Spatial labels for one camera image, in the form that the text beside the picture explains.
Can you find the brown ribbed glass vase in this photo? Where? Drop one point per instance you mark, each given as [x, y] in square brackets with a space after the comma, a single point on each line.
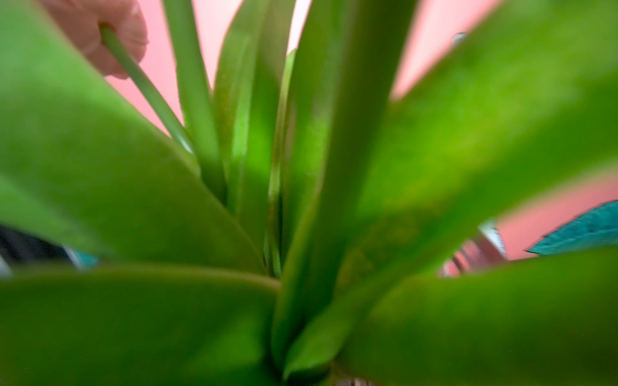
[484, 249]

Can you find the pink tulip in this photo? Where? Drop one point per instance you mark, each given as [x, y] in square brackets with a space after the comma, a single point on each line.
[113, 37]

